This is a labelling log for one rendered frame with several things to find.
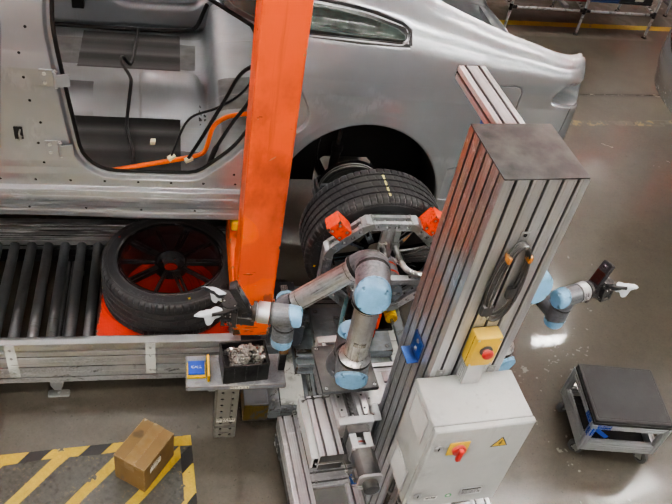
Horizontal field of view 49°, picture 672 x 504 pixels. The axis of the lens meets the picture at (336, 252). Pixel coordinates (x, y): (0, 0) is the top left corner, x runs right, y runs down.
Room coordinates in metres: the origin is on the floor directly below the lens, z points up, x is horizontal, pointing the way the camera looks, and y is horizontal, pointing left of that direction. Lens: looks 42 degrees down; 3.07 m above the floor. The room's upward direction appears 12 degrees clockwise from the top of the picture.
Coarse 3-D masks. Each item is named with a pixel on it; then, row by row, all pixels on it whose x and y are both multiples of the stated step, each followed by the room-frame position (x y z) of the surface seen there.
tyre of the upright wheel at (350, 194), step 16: (352, 176) 2.62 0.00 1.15; (368, 176) 2.62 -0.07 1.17; (384, 176) 2.63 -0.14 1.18; (400, 176) 2.67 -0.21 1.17; (320, 192) 2.59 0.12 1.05; (336, 192) 2.55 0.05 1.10; (352, 192) 2.53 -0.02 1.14; (368, 192) 2.51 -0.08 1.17; (384, 192) 2.53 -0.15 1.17; (400, 192) 2.55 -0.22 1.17; (416, 192) 2.61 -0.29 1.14; (320, 208) 2.50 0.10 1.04; (336, 208) 2.45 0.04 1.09; (352, 208) 2.43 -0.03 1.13; (368, 208) 2.45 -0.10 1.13; (384, 208) 2.47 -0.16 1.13; (400, 208) 2.49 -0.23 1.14; (416, 208) 2.51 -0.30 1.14; (304, 224) 2.52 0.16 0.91; (320, 224) 2.42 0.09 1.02; (304, 240) 2.45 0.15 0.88; (320, 240) 2.39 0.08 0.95; (304, 256) 2.40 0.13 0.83
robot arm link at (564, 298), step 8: (560, 288) 2.07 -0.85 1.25; (568, 288) 2.07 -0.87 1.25; (576, 288) 2.08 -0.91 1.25; (552, 296) 2.05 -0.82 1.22; (560, 296) 2.03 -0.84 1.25; (568, 296) 2.03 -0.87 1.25; (576, 296) 2.05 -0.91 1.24; (584, 296) 2.07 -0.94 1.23; (552, 304) 2.03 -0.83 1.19; (560, 304) 2.01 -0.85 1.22; (568, 304) 2.02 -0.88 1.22
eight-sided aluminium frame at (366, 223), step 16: (352, 224) 2.40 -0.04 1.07; (368, 224) 2.36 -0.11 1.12; (384, 224) 2.38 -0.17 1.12; (400, 224) 2.40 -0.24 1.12; (416, 224) 2.42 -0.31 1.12; (336, 240) 2.37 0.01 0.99; (352, 240) 2.35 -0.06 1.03; (432, 240) 2.45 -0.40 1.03; (320, 256) 2.37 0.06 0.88; (320, 272) 2.32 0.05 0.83; (416, 288) 2.46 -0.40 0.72; (400, 304) 2.43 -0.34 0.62
